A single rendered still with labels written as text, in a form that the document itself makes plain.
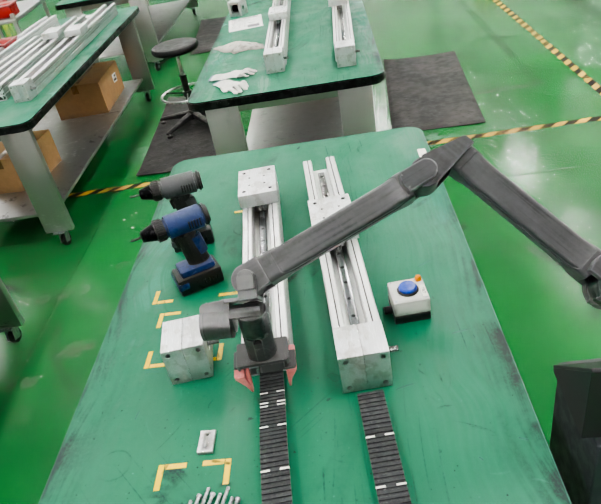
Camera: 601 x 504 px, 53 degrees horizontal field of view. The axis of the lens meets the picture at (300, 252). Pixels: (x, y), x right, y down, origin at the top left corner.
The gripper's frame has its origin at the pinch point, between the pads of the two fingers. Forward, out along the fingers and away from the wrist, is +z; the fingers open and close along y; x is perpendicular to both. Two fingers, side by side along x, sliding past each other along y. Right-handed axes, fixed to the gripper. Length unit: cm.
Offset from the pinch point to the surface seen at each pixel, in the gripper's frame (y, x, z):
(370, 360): -20.3, 4.1, -5.8
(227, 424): 9.3, 6.8, 2.0
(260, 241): 0.5, -47.8, -3.7
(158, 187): 25, -60, -19
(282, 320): -4.1, -11.1, -6.5
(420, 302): -34.0, -12.9, -3.3
